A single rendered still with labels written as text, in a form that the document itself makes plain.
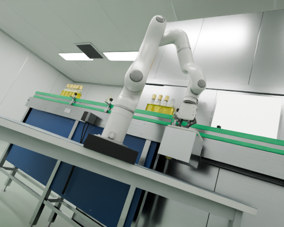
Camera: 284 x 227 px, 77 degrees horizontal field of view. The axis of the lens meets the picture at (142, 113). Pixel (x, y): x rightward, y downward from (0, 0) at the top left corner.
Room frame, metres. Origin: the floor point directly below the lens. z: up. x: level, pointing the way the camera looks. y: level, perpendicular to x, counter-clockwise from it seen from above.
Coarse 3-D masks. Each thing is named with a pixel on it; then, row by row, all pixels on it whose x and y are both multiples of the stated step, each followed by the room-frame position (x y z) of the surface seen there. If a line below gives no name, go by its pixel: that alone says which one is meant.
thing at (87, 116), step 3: (84, 111) 1.47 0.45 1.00; (84, 114) 1.46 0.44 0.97; (87, 114) 1.44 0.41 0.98; (90, 114) 1.43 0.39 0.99; (93, 114) 1.46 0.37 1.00; (84, 117) 1.45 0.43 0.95; (87, 117) 1.43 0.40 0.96; (90, 117) 1.44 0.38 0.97; (93, 117) 1.47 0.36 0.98; (84, 120) 1.45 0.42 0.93; (87, 120) 1.43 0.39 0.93; (90, 120) 1.45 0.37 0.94; (93, 120) 1.48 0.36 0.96; (90, 123) 1.49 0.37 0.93; (93, 123) 1.49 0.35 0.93
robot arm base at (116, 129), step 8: (112, 112) 0.93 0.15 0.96; (120, 112) 0.91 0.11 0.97; (128, 112) 0.92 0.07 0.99; (112, 120) 0.92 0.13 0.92; (120, 120) 0.91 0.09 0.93; (128, 120) 0.94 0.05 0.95; (104, 128) 0.95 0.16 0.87; (112, 128) 0.91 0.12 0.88; (120, 128) 0.92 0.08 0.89; (104, 136) 0.92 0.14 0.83; (112, 136) 0.89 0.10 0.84; (120, 136) 0.93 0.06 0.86; (120, 144) 0.89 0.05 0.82
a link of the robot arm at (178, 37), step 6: (174, 30) 0.95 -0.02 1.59; (180, 30) 0.94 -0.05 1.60; (168, 36) 0.98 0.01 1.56; (174, 36) 0.95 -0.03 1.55; (180, 36) 0.94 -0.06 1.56; (186, 36) 0.94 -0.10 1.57; (162, 42) 1.02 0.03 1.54; (168, 42) 1.00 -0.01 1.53; (174, 42) 0.98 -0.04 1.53; (180, 42) 0.95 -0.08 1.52; (186, 42) 0.94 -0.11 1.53; (180, 48) 0.95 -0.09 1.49
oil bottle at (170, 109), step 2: (168, 104) 1.32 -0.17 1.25; (170, 104) 1.31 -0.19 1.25; (172, 104) 1.31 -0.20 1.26; (166, 106) 1.33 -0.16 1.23; (168, 106) 1.32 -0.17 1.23; (170, 106) 1.31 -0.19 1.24; (172, 106) 1.30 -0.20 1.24; (166, 108) 1.32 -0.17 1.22; (168, 108) 1.31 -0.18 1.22; (170, 108) 1.30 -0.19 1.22; (172, 108) 1.30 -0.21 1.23; (174, 108) 1.33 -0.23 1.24; (166, 110) 1.32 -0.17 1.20; (168, 110) 1.31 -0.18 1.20; (170, 110) 1.30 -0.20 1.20; (172, 110) 1.31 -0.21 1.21; (166, 112) 1.32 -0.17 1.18; (168, 112) 1.31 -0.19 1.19; (170, 112) 1.30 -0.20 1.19; (172, 112) 1.31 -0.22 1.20; (170, 114) 1.30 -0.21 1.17; (172, 114) 1.33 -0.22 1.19
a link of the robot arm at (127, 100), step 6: (126, 90) 0.99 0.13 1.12; (120, 96) 0.96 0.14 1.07; (126, 96) 0.97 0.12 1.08; (132, 96) 1.00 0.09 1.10; (138, 96) 1.02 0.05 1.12; (120, 102) 0.92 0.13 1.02; (126, 102) 0.91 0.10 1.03; (132, 102) 0.92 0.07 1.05; (126, 108) 0.91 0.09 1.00; (132, 108) 0.93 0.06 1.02
